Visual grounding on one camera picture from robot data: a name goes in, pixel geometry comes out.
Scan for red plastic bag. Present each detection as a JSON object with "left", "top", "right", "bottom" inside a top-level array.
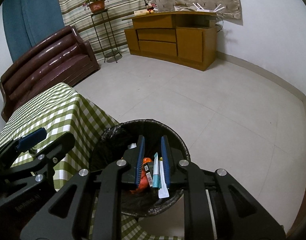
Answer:
[{"left": 131, "top": 158, "right": 153, "bottom": 194}]

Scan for white teal tube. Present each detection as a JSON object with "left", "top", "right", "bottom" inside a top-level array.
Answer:
[{"left": 152, "top": 153, "right": 169, "bottom": 199}]

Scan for white plastic wrapper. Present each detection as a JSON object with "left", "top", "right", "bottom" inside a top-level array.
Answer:
[{"left": 128, "top": 143, "right": 137, "bottom": 150}]

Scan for green white packet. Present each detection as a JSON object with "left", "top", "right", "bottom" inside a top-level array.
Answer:
[{"left": 144, "top": 161, "right": 154, "bottom": 187}]

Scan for black trash bin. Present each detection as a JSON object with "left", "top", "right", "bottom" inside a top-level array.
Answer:
[{"left": 89, "top": 119, "right": 192, "bottom": 217}]

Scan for green checkered tablecloth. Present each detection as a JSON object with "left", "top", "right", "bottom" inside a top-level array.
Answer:
[{"left": 0, "top": 83, "right": 187, "bottom": 239}]

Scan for dark brown leather sofa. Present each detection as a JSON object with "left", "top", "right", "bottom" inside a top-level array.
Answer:
[{"left": 0, "top": 25, "right": 100, "bottom": 121}]

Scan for black metal plant stand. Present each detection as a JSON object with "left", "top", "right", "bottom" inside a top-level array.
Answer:
[{"left": 91, "top": 9, "right": 122, "bottom": 63}]

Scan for blue curtain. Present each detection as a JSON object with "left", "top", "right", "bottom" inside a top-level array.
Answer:
[{"left": 3, "top": 0, "right": 64, "bottom": 61}]

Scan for striped green curtain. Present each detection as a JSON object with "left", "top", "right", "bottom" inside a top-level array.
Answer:
[{"left": 58, "top": 0, "right": 145, "bottom": 60}]

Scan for potted plant terracotta pot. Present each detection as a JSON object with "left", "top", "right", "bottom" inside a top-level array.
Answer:
[{"left": 82, "top": 0, "right": 106, "bottom": 13}]

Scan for wooden TV cabinet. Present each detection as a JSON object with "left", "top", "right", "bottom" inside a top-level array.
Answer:
[{"left": 124, "top": 11, "right": 217, "bottom": 71}]

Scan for beige tissue box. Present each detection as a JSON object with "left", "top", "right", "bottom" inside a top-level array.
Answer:
[{"left": 133, "top": 9, "right": 150, "bottom": 16}]

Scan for Mickey Mouse toy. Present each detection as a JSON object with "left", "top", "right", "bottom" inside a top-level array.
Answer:
[{"left": 145, "top": 3, "right": 158, "bottom": 14}]

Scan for white wifi router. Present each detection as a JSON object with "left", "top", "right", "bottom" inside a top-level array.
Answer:
[{"left": 192, "top": 2, "right": 225, "bottom": 13}]

